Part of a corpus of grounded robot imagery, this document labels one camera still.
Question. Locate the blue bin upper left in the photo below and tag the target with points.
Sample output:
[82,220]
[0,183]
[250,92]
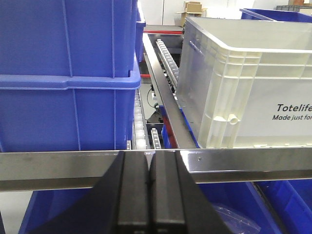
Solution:
[61,113]

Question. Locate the white plastic Totelife crate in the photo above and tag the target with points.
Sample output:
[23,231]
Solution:
[247,83]

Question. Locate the cardboard boxes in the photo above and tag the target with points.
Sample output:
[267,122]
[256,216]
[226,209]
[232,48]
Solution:
[190,9]

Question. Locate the white roller track far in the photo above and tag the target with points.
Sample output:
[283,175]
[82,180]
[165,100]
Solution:
[171,69]

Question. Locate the stacked blue bin top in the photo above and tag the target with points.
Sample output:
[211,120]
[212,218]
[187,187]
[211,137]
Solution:
[92,38]

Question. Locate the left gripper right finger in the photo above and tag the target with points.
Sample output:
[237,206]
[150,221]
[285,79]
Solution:
[178,206]

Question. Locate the blue bin upper right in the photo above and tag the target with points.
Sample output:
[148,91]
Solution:
[274,15]

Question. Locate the blue bin lower left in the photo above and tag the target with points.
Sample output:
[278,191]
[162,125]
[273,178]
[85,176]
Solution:
[46,204]

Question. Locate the bagged parts in bin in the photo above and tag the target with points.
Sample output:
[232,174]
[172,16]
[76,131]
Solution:
[236,222]

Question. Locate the metal shelf frame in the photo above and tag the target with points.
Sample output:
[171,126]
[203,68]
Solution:
[81,169]

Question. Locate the blue bin lower right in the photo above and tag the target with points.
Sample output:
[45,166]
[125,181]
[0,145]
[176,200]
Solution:
[292,201]

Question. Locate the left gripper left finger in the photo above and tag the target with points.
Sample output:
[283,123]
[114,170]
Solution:
[117,204]

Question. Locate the blue bin lower middle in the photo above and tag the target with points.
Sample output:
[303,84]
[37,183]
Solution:
[244,199]

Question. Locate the white left roller track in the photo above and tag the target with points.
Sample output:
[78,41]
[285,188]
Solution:
[139,135]

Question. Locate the white roller track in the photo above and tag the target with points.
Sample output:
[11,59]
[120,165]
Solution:
[139,135]
[171,69]

